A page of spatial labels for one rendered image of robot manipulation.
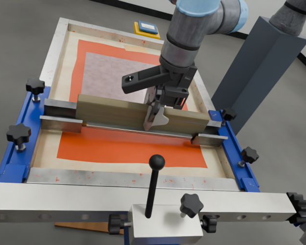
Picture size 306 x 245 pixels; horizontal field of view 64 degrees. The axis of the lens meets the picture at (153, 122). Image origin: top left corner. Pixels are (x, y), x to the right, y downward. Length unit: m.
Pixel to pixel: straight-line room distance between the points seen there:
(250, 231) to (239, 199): 1.40
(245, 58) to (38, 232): 1.44
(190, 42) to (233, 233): 1.57
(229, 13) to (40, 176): 0.51
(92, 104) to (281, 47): 0.94
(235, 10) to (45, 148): 0.53
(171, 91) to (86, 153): 0.27
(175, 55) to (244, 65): 0.88
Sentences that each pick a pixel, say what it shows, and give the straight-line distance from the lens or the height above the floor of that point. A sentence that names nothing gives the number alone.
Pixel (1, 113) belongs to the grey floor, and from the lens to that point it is 2.14.
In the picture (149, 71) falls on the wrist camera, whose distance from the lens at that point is 0.57.
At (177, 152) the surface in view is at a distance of 0.72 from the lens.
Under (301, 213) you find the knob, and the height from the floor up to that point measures 1.04.
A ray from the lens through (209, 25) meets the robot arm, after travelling 0.51.
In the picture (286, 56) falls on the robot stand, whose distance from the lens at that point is 1.35.
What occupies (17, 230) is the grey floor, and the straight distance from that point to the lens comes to 1.60.
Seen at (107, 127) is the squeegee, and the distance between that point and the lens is 0.64.
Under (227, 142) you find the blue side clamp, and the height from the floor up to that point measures 1.00.
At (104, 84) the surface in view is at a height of 0.96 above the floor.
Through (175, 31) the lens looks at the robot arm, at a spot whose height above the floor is 1.29.
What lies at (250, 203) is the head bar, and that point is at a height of 1.04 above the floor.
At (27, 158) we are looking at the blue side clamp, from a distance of 0.58.
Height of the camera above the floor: 1.47
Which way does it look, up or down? 41 degrees down
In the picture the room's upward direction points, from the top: 22 degrees clockwise
